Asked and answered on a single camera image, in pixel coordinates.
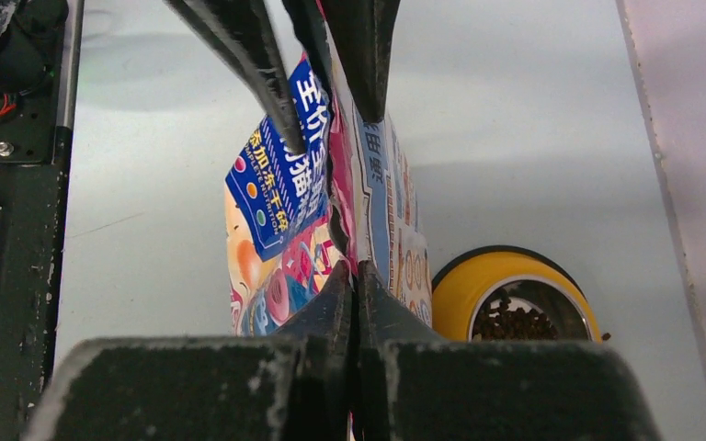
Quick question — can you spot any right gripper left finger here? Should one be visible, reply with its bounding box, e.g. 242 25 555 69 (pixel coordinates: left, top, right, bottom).
23 263 353 440

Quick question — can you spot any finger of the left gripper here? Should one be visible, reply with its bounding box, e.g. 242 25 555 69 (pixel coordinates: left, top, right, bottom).
166 0 306 154
320 0 400 124

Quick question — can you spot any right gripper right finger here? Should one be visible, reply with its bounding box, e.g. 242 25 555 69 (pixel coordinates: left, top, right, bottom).
356 261 661 440

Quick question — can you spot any cat food bag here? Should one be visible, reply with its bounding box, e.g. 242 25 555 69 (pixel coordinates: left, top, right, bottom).
224 1 432 336

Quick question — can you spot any brown kibble pet food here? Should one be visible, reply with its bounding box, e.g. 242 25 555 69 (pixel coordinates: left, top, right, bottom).
471 288 558 341

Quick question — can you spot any yellow double pet bowl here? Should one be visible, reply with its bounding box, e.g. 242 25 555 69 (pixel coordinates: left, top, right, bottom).
432 245 603 342

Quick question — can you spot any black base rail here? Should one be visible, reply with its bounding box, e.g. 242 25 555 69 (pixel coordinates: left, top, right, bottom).
0 1 84 440

